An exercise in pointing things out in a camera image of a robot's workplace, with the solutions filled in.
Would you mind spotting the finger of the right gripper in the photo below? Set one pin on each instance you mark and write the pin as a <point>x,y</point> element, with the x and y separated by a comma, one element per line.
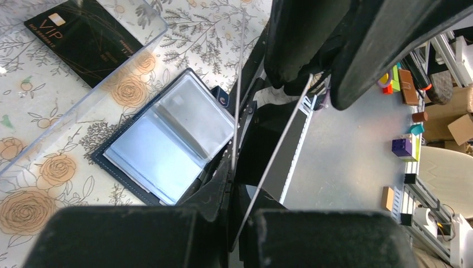
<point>381,34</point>
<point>296,32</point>

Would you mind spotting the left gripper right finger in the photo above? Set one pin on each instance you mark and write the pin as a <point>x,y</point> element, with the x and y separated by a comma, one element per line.
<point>274,236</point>

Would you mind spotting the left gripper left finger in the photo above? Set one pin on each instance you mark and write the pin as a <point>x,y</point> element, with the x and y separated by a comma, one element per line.
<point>192,234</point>

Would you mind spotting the black credit card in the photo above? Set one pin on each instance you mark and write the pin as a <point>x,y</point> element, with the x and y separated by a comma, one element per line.
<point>195,116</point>
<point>237,96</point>
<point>86,37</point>

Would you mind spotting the blue leather card holder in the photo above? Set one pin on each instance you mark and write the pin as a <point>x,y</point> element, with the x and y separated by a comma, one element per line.
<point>148,158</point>

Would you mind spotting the clear plastic card box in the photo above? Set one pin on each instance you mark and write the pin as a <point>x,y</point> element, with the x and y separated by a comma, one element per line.
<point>37,87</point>

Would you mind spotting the colourful toy blocks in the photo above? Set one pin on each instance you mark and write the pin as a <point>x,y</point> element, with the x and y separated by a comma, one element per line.
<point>408,115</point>

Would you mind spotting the floral tablecloth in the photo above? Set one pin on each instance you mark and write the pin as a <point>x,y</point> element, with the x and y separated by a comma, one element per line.
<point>59,171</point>

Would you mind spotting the white slotted cable duct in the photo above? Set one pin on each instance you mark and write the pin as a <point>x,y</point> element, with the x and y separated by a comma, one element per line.
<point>296,136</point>

